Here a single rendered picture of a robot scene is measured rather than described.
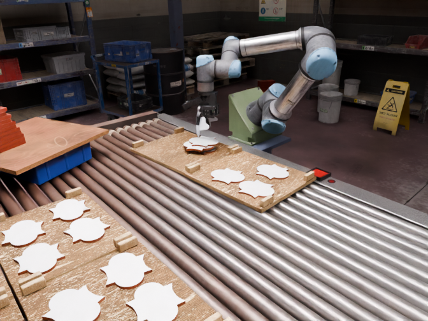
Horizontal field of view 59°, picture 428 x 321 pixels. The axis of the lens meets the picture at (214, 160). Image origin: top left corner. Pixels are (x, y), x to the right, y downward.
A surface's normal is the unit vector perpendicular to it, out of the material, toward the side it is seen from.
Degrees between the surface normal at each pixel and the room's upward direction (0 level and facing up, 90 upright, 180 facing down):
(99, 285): 0
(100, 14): 90
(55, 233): 0
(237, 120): 90
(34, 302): 0
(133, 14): 90
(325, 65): 115
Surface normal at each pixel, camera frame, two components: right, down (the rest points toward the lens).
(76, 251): -0.02, -0.91
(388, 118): -0.76, 0.07
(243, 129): -0.74, 0.29
